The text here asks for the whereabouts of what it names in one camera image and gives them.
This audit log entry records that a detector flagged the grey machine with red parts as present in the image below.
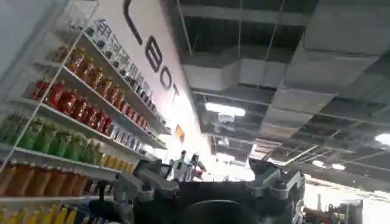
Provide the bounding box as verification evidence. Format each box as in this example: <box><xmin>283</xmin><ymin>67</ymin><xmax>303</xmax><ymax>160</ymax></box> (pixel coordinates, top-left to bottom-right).
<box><xmin>169</xmin><ymin>150</ymin><xmax>208</xmax><ymax>183</ymax></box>

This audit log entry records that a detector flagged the dark equipment rack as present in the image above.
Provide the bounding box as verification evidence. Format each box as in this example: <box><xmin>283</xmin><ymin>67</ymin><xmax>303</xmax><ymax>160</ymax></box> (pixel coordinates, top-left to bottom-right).
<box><xmin>303</xmin><ymin>198</ymin><xmax>364</xmax><ymax>224</ymax></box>

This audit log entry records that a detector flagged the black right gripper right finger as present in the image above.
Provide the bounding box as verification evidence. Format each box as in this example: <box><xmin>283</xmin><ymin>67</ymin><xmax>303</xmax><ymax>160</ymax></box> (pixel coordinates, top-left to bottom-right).
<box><xmin>246</xmin><ymin>158</ymin><xmax>306</xmax><ymax>202</ymax></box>

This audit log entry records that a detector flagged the long ceiling light panel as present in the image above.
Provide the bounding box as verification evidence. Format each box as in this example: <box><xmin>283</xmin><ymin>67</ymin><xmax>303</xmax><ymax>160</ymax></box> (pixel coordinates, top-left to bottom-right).
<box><xmin>205</xmin><ymin>102</ymin><xmax>246</xmax><ymax>117</ymax></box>

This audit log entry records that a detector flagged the white ceiling-mounted box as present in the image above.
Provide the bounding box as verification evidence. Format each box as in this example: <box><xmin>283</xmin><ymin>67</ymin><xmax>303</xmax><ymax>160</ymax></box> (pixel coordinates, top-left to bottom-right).
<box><xmin>218</xmin><ymin>112</ymin><xmax>236</xmax><ymax>124</ymax></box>

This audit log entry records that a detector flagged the small orange wall sign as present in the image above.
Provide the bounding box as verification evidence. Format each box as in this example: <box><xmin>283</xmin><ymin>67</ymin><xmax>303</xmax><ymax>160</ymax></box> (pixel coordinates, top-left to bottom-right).
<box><xmin>174</xmin><ymin>124</ymin><xmax>186</xmax><ymax>144</ymax></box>

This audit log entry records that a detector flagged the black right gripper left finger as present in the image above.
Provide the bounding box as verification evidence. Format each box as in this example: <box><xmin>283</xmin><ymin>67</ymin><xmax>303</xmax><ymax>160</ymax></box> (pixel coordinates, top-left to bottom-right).
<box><xmin>113</xmin><ymin>159</ymin><xmax>181</xmax><ymax>211</ymax></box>

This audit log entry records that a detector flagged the round ceiling light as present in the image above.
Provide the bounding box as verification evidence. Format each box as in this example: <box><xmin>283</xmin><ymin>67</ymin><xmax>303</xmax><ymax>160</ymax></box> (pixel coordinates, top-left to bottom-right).
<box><xmin>374</xmin><ymin>133</ymin><xmax>390</xmax><ymax>147</ymax></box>

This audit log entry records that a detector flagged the white shelf with bottled goods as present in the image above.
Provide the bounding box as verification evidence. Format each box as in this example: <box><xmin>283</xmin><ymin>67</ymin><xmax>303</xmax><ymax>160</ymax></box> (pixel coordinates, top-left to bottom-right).
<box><xmin>0</xmin><ymin>0</ymin><xmax>172</xmax><ymax>224</ymax></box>

